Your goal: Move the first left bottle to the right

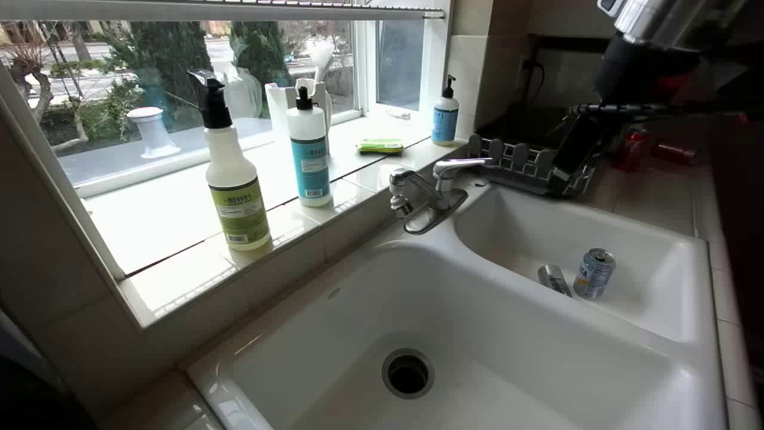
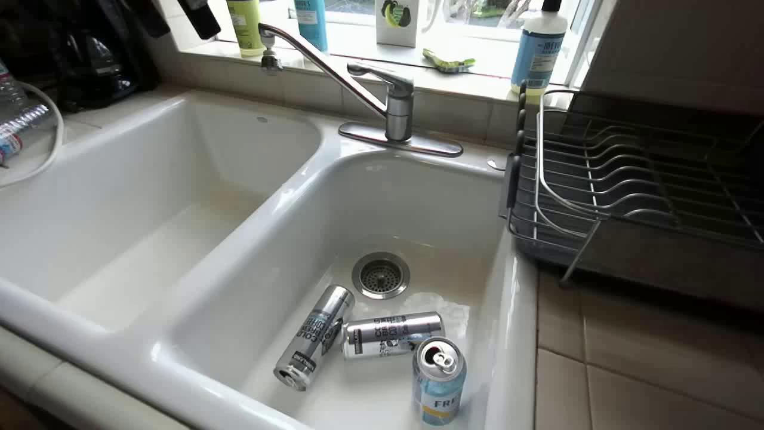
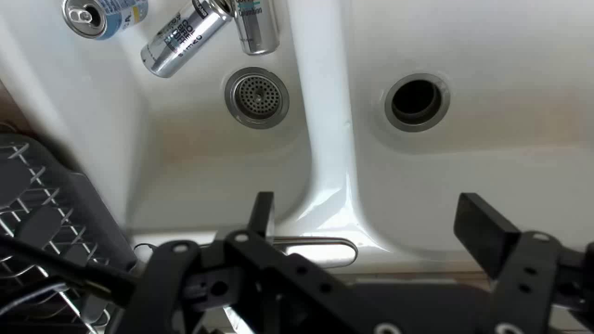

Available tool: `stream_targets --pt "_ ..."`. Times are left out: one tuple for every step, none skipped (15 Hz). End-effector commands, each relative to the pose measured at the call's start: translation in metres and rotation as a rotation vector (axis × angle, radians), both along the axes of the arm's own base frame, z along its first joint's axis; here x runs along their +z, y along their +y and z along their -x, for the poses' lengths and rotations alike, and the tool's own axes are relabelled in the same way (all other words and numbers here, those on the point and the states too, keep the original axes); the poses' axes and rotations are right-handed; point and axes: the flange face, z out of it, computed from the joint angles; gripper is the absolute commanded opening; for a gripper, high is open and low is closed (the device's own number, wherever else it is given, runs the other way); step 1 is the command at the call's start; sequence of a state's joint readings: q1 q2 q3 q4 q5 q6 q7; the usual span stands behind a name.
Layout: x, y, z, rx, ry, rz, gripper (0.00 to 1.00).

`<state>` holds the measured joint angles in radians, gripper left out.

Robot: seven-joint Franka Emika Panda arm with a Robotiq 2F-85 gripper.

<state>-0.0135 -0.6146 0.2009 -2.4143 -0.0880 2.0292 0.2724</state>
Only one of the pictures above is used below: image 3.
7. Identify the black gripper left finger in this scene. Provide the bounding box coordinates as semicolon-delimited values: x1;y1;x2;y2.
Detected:
122;190;386;334

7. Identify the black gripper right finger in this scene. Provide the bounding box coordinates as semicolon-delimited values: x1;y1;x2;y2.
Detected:
453;190;594;334

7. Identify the white double basin sink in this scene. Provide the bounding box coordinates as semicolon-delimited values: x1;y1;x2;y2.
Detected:
0;0;594;274

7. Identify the metal sink strainer drain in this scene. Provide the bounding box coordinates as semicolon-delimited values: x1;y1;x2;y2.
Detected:
223;64;291;129

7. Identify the grey dish rack tray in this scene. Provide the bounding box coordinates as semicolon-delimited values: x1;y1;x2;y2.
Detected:
0;131;139;276

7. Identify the tall silver can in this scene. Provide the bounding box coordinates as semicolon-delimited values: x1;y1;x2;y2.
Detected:
230;0;282;57

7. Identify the silver can with dark label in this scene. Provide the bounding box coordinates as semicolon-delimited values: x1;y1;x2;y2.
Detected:
139;0;234;79

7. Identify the light blue drink can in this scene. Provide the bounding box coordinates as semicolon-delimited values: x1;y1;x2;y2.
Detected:
59;0;150;42

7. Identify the open metal drain ring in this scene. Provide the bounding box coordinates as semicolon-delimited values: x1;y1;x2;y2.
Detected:
382;71;453;133

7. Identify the wire dish rack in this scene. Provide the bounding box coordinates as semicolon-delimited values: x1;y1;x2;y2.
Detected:
0;136;135;334

